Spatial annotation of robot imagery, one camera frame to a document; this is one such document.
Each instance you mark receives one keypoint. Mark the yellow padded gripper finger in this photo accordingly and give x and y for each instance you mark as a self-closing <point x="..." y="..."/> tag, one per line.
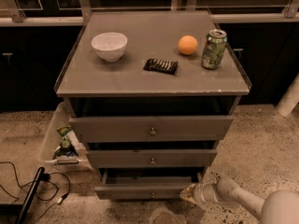
<point x="187" y="194"/>

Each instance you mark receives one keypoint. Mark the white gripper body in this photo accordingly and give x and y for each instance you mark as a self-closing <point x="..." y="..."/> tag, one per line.
<point x="201" y="194"/>

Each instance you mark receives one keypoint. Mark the grey bottom drawer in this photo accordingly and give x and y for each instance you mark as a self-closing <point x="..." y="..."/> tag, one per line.
<point x="146" y="183"/>

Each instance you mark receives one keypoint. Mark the grey drawer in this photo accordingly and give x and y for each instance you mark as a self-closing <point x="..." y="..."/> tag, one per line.
<point x="151" y="158"/>
<point x="150" y="129"/>
<point x="146" y="183"/>

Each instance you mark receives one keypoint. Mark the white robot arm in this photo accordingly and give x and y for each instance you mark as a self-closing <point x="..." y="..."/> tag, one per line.
<point x="280" y="207"/>

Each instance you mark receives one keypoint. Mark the grey middle drawer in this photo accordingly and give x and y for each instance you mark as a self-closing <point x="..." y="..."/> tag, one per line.
<point x="151" y="158"/>

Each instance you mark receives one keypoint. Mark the grey top drawer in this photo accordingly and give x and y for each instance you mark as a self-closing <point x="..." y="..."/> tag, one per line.
<point x="150" y="129"/>

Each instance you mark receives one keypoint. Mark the grey drawer cabinet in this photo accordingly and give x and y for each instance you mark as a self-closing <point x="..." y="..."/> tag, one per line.
<point x="92" y="87"/>

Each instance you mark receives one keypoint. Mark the green snack bag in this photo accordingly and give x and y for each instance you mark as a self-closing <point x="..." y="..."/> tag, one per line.
<point x="65" y="148"/>

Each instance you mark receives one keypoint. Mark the black snack packet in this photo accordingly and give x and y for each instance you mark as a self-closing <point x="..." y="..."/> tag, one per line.
<point x="161" y="66"/>

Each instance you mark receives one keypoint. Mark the green soda can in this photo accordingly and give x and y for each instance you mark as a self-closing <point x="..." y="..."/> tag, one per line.
<point x="214" y="49"/>

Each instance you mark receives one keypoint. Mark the orange fruit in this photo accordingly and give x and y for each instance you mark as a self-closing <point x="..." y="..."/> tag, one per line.
<point x="187" y="45"/>

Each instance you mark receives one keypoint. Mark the black flat bar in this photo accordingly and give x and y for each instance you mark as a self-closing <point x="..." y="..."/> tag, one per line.
<point x="30" y="196"/>

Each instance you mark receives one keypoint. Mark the white ceramic bowl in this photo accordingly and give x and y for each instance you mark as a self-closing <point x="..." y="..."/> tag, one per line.
<point x="110" y="46"/>

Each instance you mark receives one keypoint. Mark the white cylindrical post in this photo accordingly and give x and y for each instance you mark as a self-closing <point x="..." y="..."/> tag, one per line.
<point x="290" y="99"/>

